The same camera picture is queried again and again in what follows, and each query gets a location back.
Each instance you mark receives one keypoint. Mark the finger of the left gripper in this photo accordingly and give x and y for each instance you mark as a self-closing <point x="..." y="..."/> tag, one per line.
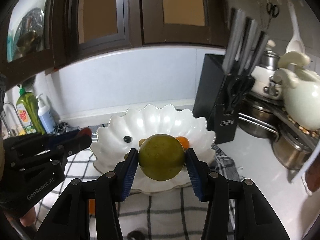
<point x="71" y="142"/>

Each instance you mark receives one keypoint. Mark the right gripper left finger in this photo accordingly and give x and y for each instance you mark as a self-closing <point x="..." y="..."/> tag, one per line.
<point x="69" y="216"/>

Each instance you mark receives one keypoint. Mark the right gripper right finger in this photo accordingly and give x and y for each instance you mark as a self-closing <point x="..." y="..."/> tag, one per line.
<point x="254" y="216"/>

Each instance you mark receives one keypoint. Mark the brown-yellow small fruit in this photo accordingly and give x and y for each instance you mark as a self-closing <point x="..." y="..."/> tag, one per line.
<point x="141" y="142"/>

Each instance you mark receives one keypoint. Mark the yellow-green round fruit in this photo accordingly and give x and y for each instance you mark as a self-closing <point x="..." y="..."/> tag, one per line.
<point x="161" y="157"/>

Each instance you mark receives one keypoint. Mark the small orange tangerine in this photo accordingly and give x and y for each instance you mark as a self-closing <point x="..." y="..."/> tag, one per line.
<point x="184" y="142"/>

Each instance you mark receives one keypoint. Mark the checkered white kitchen cloth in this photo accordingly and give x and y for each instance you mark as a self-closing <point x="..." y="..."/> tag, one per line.
<point x="176" y="214"/>

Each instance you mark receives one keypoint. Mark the person's left hand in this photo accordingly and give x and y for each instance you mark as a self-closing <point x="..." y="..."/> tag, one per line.
<point x="29" y="218"/>

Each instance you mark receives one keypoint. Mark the large orange tangerine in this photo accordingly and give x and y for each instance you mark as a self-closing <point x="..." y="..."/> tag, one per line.
<point x="91" y="206"/>

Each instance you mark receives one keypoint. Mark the blue pump soap bottle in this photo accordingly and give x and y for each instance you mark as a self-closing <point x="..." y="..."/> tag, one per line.
<point x="45" y="115"/>

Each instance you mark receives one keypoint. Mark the chrome sink faucet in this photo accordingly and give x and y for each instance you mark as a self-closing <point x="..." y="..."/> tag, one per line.
<point x="11" y="120"/>

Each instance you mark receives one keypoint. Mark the white scalloped fruit bowl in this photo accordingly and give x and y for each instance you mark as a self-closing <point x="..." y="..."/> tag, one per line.
<point x="110" y="148"/>

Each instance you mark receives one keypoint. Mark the green dish soap bottle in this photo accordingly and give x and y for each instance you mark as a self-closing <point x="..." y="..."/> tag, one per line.
<point x="27" y="108"/>

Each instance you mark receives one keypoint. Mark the small dark grape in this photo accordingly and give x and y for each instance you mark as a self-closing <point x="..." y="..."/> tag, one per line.
<point x="127" y="139"/>

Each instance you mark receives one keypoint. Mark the dark plum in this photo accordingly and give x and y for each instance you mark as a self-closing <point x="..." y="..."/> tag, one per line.
<point x="135" y="235"/>

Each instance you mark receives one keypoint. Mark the glass jar brown sauce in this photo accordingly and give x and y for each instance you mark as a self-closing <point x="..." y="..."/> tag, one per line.
<point x="312" y="176"/>

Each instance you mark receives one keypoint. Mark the steel pot lower right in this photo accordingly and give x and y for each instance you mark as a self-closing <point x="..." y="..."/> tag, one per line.
<point x="290" y="150"/>

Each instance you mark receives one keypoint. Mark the steel pot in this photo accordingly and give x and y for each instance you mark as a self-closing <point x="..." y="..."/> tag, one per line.
<point x="257" y="120"/>
<point x="290" y="150"/>

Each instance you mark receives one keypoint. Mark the white shelf rack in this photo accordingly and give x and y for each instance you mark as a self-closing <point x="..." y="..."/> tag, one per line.
<point x="307" y="164"/>

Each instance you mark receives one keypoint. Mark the steel pot lower left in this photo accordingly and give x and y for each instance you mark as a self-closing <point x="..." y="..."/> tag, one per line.
<point x="257" y="120"/>

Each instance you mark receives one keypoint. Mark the white electric cooker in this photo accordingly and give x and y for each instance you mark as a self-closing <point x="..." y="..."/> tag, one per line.
<point x="263" y="74"/>

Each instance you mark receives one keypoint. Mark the black knife block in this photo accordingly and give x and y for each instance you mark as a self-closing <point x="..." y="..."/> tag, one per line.
<point x="226" y="79"/>

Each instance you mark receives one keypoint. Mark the cream ceramic pot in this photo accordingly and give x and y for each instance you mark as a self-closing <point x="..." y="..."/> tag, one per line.
<point x="300" y="95"/>

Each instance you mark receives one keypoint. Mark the white hanging ladle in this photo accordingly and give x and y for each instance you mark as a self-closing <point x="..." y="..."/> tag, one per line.
<point x="296" y="43"/>

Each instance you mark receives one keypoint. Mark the black hanging scissors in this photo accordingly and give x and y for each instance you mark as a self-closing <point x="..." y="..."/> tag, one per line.
<point x="272" y="10"/>

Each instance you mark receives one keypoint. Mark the dark wooden wall cabinet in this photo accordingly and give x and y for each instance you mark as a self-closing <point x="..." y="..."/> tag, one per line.
<point x="46" y="35"/>

